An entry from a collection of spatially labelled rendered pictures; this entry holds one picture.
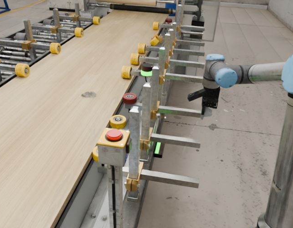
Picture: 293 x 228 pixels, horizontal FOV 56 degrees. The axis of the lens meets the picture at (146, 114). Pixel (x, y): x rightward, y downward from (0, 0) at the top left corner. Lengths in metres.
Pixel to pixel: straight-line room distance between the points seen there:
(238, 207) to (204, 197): 0.25
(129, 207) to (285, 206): 0.60
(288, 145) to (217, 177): 1.61
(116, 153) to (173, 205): 1.50
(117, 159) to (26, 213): 0.41
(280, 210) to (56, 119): 1.02
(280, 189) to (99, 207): 0.77
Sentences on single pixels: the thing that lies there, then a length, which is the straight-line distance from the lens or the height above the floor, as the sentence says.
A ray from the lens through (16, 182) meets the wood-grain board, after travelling 1.12.
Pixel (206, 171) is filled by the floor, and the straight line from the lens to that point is 2.47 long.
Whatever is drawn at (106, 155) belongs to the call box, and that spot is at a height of 1.18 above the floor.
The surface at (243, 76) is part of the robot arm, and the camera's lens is 1.34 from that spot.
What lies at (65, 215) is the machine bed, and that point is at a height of 0.80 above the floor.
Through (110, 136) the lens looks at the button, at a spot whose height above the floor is 1.23.
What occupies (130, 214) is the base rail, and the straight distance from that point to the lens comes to 1.20.
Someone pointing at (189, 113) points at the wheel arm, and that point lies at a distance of 1.55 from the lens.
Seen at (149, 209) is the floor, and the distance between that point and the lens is 2.12.
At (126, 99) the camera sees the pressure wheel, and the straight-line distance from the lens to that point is 1.54.
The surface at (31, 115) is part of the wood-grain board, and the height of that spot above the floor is 0.90.
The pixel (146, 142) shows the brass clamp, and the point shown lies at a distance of 1.31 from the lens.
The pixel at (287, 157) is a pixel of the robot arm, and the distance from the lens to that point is 0.89.
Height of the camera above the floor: 1.65
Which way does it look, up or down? 32 degrees down
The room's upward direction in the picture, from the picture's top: 3 degrees clockwise
